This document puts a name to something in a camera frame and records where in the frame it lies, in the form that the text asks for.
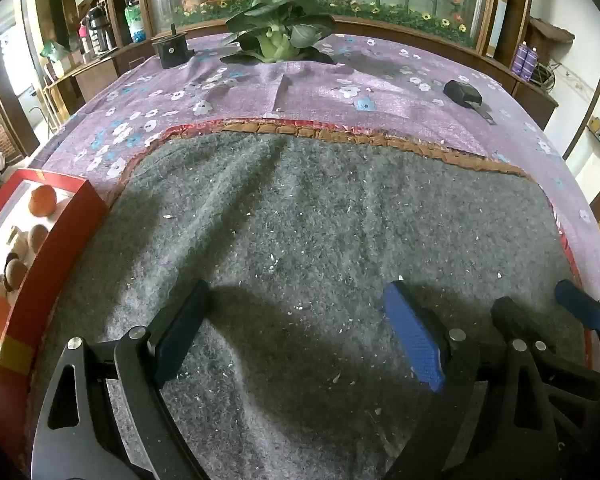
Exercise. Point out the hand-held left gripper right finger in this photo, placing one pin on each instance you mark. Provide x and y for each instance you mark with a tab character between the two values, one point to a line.
415	335

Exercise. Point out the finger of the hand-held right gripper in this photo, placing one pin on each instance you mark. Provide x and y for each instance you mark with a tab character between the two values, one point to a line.
512	317
580	305

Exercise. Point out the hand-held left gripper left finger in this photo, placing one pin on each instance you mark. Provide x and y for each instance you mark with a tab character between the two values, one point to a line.
177	342

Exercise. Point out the red cardboard box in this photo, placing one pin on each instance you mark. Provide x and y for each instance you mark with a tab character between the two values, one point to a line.
55	260

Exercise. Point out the brown egg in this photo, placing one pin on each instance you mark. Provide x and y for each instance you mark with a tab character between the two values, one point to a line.
37	236
15	272

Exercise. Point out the large pale yam chunk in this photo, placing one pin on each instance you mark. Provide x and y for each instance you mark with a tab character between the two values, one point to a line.
17	244

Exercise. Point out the grey felt blanket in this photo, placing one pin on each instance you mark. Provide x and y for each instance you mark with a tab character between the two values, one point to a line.
305	210

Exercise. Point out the small black metal-tipped device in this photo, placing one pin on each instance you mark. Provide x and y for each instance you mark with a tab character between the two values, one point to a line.
462	92

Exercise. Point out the purple spray can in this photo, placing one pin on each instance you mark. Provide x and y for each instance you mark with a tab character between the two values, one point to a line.
521	60
531	64

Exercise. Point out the purple floral tablecloth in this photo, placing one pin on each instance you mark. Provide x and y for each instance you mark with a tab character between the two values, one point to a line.
330	85

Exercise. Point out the wooden surround cabinet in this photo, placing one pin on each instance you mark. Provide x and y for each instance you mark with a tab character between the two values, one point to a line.
100	72

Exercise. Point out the black box with knob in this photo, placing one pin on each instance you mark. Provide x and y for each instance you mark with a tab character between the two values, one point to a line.
172	50

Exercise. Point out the green plastic bag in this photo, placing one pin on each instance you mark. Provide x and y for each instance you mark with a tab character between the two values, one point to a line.
55	50

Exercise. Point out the red thermos flask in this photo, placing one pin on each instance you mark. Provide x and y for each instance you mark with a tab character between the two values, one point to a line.
83	35

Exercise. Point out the green and white bottle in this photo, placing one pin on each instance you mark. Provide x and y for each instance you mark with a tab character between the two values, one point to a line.
134	20

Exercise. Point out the green bok choy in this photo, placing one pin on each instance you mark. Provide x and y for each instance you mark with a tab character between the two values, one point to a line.
275	25

